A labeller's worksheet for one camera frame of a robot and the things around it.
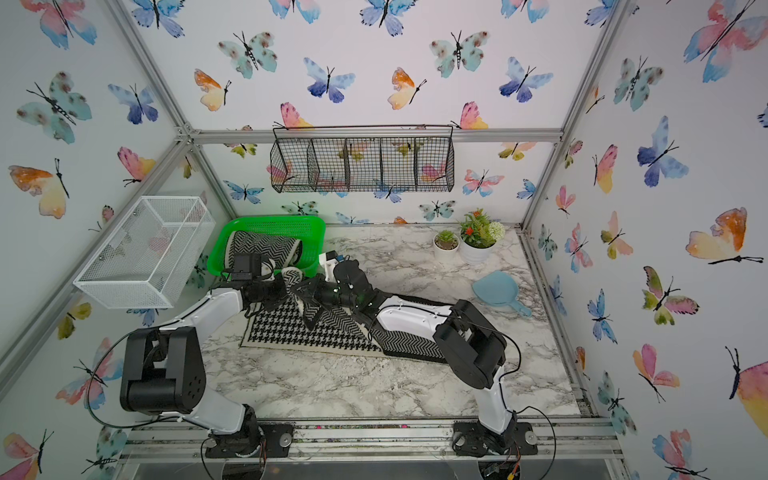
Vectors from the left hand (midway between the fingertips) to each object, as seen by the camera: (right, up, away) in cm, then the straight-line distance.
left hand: (301, 283), depth 92 cm
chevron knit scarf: (-8, +9, +9) cm, 15 cm away
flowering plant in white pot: (+56, +15, +4) cm, 58 cm away
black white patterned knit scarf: (-5, -13, +1) cm, 14 cm away
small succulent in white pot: (+46, +12, +12) cm, 49 cm away
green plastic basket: (-5, +19, +29) cm, 35 cm away
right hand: (+3, 0, -19) cm, 19 cm away
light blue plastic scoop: (+64, -2, +11) cm, 65 cm away
